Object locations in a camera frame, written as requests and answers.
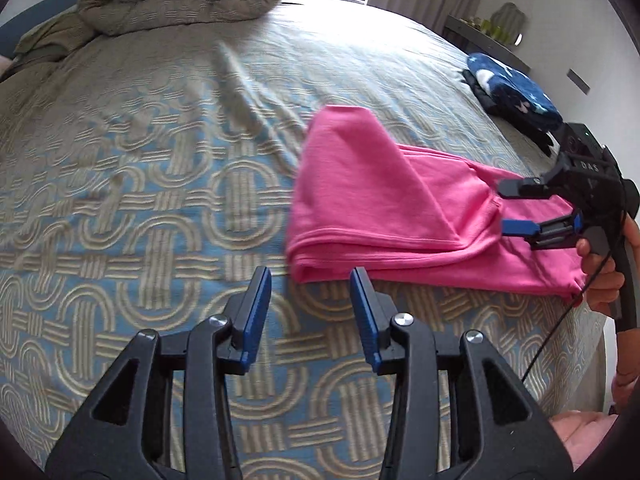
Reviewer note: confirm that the grey dresser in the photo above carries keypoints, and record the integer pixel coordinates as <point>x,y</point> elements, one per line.
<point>480,42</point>

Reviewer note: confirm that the pink pants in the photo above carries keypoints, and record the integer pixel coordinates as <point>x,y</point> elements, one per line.
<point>390,195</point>

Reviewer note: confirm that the blue star-print folded blanket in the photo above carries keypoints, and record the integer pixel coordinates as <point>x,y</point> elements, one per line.
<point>515,90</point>

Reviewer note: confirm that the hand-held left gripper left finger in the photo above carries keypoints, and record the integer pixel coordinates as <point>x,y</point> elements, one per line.
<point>257,310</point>

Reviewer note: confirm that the cloud-shaped mirror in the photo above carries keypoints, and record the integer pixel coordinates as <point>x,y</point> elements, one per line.
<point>512,20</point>

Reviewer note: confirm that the blue bed headboard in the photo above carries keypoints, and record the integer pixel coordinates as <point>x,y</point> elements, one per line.
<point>15,35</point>

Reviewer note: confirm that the person's right hand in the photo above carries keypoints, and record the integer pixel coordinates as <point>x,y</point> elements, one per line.
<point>607,287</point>

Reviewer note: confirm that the grey wall switch plate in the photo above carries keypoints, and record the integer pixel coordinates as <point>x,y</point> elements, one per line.
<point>578,81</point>

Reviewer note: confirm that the black folded clothing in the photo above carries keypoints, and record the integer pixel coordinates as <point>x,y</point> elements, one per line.
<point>530,132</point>

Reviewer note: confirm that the person's pink clothing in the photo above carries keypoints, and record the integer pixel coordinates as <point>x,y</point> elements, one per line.
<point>585,435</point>

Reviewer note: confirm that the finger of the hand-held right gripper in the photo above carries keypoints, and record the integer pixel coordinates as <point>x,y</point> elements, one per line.
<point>517,227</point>
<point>525,187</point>

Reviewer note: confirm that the green bottle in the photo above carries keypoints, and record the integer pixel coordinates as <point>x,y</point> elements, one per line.
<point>484,26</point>

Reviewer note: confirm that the person's right forearm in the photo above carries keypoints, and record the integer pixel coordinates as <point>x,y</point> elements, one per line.
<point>625,375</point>

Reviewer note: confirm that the crumpled grey-green sheet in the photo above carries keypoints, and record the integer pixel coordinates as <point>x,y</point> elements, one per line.
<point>50,37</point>

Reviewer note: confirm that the bed with patterned bedspread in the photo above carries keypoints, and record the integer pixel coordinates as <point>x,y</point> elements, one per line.
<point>150,160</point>

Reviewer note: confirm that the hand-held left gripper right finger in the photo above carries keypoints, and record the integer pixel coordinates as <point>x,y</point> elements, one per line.
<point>362,310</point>

